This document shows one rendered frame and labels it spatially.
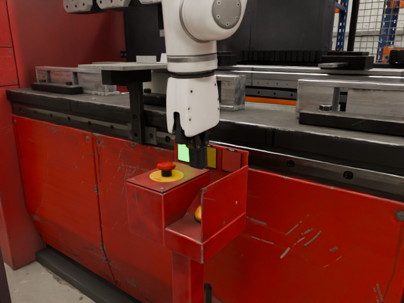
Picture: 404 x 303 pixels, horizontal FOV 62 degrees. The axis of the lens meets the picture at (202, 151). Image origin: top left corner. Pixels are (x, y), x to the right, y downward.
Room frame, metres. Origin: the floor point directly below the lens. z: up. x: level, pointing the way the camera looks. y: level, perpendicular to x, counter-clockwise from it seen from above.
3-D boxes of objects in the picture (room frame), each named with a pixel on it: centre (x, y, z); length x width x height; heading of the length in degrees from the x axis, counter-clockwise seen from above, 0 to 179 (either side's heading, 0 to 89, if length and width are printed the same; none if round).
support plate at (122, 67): (0.97, 0.18, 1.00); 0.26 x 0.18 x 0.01; 143
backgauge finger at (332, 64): (0.94, -0.38, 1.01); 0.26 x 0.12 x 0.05; 143
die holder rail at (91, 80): (1.42, 0.53, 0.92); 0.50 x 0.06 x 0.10; 53
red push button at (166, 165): (0.67, 0.08, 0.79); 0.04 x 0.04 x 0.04
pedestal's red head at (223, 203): (0.65, 0.03, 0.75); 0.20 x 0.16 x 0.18; 53
